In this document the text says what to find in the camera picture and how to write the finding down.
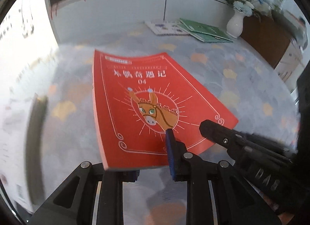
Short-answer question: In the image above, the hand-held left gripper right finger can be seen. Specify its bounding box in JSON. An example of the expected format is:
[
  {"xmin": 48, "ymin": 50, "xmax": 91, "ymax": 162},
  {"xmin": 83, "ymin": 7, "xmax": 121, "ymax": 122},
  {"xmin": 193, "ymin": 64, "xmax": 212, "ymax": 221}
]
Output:
[{"xmin": 165, "ymin": 129, "xmax": 282, "ymax": 225}]

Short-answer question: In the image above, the white warrior myth book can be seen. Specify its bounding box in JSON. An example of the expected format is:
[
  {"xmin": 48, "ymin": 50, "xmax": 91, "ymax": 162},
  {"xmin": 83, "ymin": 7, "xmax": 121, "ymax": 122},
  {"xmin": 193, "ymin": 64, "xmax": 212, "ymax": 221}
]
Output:
[{"xmin": 0, "ymin": 93, "xmax": 50, "ymax": 206}]

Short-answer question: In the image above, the white low cabinet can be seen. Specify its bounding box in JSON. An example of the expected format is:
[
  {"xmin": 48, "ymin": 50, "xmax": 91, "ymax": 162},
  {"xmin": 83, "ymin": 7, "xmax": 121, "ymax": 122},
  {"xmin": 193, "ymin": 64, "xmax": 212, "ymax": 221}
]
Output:
[{"xmin": 274, "ymin": 9, "xmax": 310, "ymax": 83}]

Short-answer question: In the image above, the red donkey cover book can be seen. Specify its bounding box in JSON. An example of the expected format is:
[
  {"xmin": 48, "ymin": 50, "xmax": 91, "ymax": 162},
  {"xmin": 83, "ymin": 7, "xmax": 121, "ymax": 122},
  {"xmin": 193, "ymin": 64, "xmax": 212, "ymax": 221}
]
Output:
[{"xmin": 92, "ymin": 49, "xmax": 239, "ymax": 172}]

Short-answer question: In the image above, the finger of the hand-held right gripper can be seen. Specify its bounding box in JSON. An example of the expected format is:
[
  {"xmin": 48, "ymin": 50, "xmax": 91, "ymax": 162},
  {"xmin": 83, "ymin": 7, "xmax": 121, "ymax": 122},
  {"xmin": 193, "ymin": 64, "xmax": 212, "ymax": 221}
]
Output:
[{"xmin": 199, "ymin": 119, "xmax": 294, "ymax": 165}]

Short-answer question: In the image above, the green cover book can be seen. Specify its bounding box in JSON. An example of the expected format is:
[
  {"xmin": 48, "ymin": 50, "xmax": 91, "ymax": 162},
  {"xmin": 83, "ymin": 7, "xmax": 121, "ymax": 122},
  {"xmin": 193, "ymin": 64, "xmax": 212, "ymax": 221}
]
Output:
[
  {"xmin": 179, "ymin": 17, "xmax": 228, "ymax": 39},
  {"xmin": 191, "ymin": 30, "xmax": 234, "ymax": 43}
]

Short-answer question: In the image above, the white ceramic vase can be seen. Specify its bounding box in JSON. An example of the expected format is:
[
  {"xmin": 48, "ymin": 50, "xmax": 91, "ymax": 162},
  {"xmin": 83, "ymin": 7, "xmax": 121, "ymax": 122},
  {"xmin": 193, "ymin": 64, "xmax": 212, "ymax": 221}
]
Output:
[{"xmin": 226, "ymin": 9, "xmax": 244, "ymax": 39}]

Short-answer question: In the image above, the brown wooden cabinet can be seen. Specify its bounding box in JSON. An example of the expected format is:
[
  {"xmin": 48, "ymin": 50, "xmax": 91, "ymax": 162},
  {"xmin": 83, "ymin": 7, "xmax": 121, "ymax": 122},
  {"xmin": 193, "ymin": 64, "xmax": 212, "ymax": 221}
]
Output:
[{"xmin": 240, "ymin": 13, "xmax": 292, "ymax": 70}]

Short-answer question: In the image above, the white bookshelf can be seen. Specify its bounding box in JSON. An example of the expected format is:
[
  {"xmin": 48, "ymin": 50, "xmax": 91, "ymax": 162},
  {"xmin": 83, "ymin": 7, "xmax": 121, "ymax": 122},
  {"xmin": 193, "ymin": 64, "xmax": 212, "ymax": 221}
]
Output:
[{"xmin": 42, "ymin": 0, "xmax": 233, "ymax": 44}]

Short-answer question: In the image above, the white blue-illustrated book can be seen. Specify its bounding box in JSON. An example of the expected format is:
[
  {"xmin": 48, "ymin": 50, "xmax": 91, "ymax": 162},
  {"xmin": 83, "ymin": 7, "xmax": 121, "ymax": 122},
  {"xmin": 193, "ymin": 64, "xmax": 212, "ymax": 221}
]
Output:
[{"xmin": 145, "ymin": 20, "xmax": 192, "ymax": 37}]

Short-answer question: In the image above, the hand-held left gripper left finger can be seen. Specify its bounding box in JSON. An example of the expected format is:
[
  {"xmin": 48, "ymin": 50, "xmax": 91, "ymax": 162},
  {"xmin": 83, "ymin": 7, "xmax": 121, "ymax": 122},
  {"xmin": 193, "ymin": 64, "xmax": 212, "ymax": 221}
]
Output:
[{"xmin": 28, "ymin": 161, "xmax": 141, "ymax": 225}]

